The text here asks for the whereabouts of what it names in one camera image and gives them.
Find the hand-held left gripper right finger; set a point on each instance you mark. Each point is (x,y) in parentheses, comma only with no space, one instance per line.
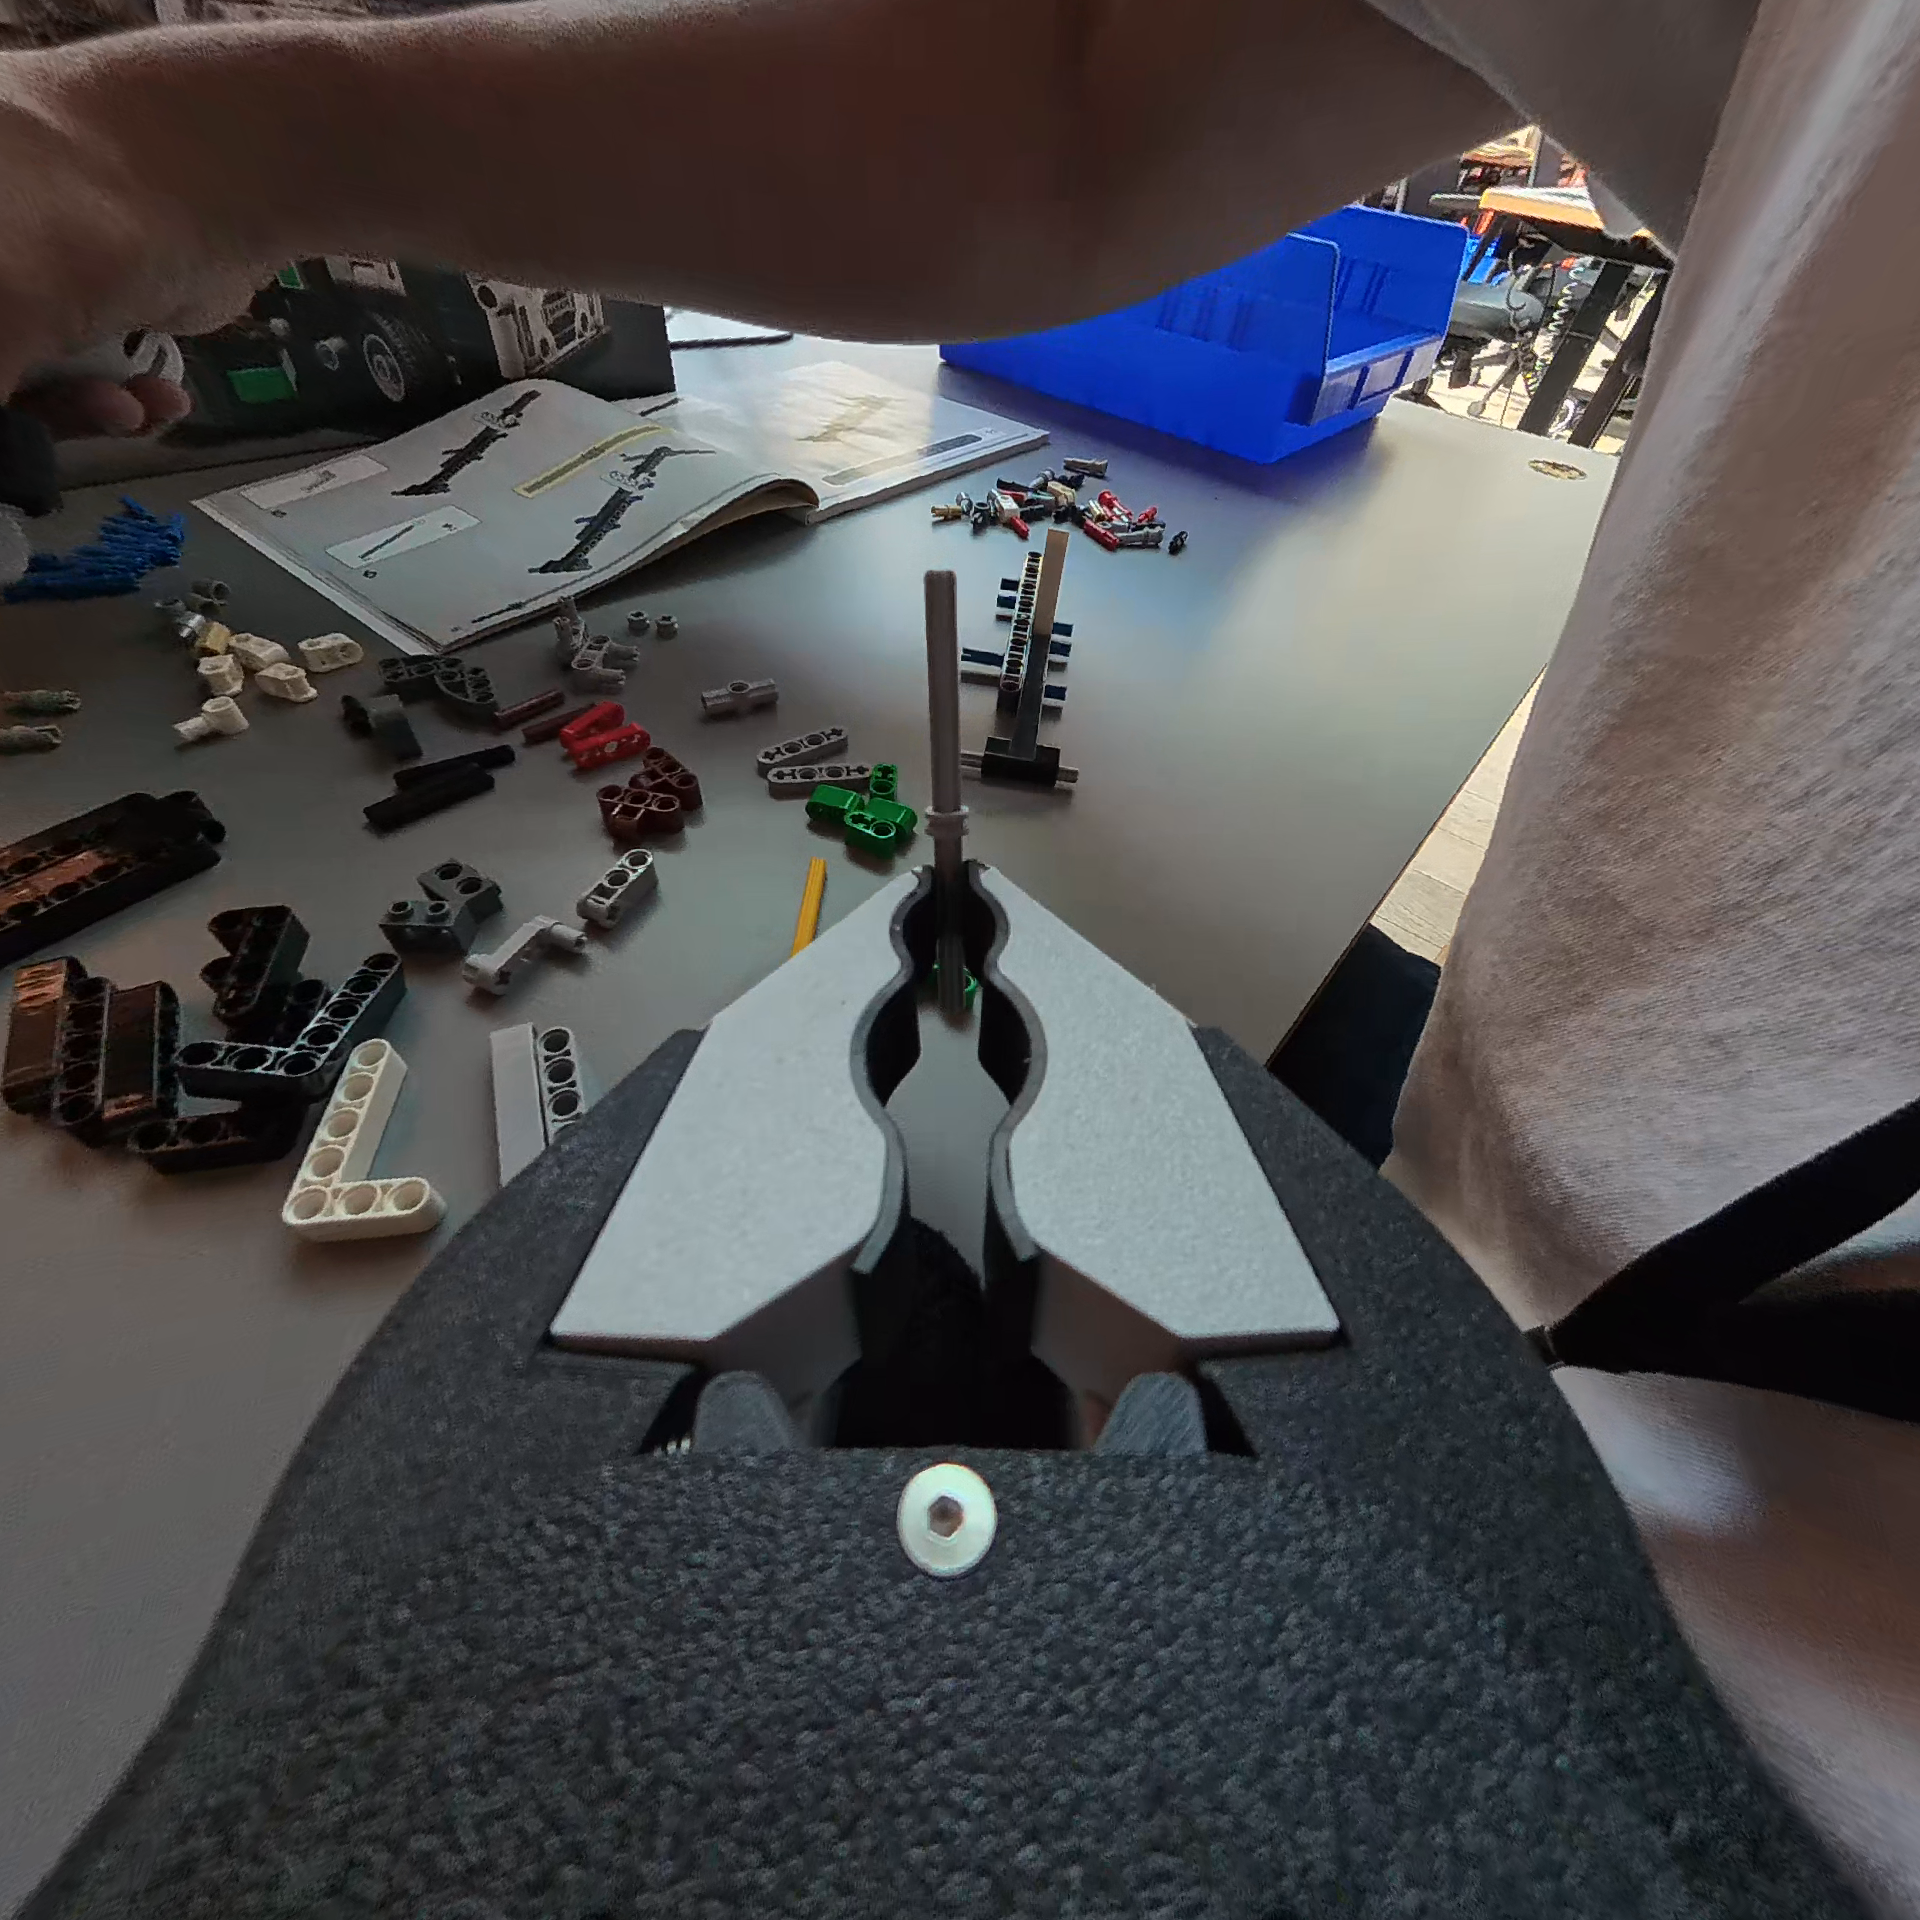
(1155,1171)

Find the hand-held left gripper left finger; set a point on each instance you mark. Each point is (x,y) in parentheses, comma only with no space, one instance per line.
(751,1155)

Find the small green lego connector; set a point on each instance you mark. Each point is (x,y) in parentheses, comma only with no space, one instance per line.
(963,988)

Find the grey lego axle with bush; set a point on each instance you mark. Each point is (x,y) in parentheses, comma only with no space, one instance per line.
(944,704)

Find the person's right forearm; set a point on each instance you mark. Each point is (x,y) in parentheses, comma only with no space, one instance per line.
(779,166)

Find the pile of blue lego pins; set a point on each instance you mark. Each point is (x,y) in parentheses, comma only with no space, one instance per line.
(105,551)

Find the light grey short lego beam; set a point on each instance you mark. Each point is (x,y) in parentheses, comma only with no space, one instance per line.
(532,1088)

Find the grey lego pin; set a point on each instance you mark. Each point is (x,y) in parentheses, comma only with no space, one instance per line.
(36,699)
(31,736)

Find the yellow lego axle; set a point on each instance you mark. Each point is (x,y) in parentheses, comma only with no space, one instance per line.
(810,908)

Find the light grey lego hole connector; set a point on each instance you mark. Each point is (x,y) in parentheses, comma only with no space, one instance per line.
(618,888)

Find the light grey lego crank piece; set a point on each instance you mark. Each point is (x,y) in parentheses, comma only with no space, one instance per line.
(516,956)

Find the green lego connectors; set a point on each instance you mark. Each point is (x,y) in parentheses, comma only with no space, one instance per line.
(863,810)

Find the dark red lego connectors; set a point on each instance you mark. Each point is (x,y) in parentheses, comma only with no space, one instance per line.
(651,796)

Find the thin grey lego liftarm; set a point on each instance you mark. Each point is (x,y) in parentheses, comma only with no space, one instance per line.
(819,778)
(805,746)

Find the white angled lego beam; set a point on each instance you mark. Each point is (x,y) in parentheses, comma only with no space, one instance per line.
(359,1155)

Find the dark grey lego pin blocks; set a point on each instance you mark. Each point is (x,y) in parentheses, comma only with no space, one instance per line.
(447,908)

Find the long black lego beams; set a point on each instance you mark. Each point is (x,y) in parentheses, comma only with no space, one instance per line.
(105,868)

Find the lego set box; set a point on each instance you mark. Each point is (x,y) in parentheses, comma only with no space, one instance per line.
(450,338)

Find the red lego connector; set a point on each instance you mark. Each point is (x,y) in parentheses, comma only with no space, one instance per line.
(604,734)

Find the dark grey lego connector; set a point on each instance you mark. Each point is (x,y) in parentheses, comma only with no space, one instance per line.
(381,728)

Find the grey lego tube connector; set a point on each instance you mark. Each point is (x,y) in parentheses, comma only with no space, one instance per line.
(738,696)

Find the dark grey triangular lego piece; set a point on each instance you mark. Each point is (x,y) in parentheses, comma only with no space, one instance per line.
(441,686)

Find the short black lego beams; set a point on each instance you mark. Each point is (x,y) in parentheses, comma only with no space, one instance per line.
(435,792)

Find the brown lego axle joiner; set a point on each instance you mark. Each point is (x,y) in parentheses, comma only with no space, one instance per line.
(531,710)

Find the black lego beam assembly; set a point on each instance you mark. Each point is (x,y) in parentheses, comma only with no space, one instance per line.
(1036,662)

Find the grey lego angle connectors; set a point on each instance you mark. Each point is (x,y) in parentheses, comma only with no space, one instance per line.
(592,646)

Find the pile of black lego beams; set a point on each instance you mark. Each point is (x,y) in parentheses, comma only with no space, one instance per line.
(181,1049)

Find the person's right hand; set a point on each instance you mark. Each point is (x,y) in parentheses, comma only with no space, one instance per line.
(90,241)

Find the person's dark pants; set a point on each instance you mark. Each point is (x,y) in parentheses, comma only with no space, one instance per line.
(1357,1049)

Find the cluster of small white connectors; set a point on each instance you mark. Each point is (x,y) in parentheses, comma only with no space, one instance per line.
(264,662)

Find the open instruction booklet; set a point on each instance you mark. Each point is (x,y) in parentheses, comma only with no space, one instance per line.
(570,495)

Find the pile of mixed small pins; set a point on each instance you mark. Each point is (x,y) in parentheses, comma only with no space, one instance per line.
(1072,507)

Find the person's light shirt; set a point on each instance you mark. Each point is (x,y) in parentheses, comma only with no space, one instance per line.
(1724,750)

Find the blue plastic bin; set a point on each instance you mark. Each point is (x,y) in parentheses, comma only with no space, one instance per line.
(1244,345)

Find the black frame desk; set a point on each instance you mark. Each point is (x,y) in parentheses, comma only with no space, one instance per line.
(1588,241)

